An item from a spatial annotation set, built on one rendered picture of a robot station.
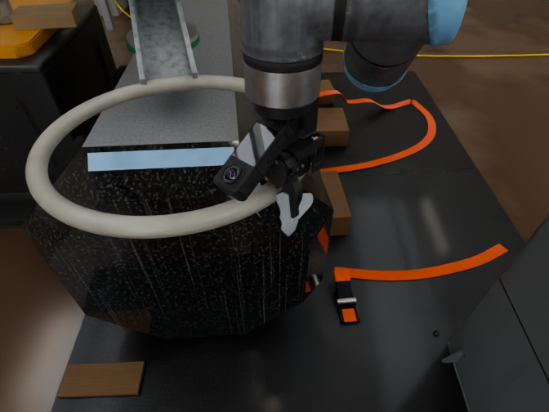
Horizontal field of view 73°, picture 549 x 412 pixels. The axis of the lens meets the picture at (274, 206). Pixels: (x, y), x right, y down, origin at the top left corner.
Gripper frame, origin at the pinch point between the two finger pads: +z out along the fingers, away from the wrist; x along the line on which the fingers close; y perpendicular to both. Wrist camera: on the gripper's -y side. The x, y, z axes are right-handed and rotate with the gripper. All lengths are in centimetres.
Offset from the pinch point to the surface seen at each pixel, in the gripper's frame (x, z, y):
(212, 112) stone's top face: 36.8, 1.0, 17.3
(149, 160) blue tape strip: 34.8, 4.4, -1.6
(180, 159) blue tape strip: 30.4, 4.4, 3.4
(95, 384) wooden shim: 47, 81, -33
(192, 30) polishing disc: 74, -5, 40
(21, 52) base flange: 117, 2, 1
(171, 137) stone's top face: 35.1, 1.7, 4.7
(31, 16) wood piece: 125, -5, 11
